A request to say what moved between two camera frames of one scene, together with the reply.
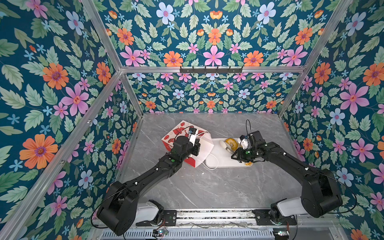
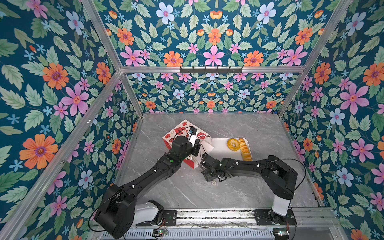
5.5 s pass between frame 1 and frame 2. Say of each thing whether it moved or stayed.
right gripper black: moved
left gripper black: stayed
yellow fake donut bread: stayed
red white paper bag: stayed
